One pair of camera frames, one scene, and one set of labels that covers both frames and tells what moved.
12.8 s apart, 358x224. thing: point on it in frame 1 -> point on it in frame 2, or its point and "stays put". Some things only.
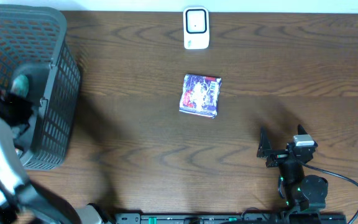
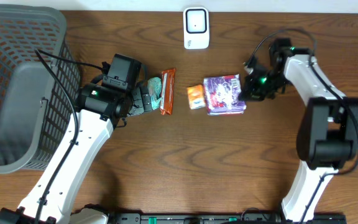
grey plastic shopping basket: (27, 47) stays put
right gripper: (265, 150) -> (251, 92)
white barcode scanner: (196, 34) stays put
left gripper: (3, 109) -> (136, 101)
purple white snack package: (200, 95) -> (223, 95)
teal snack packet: (20, 85) -> (154, 89)
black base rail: (231, 218) stays put
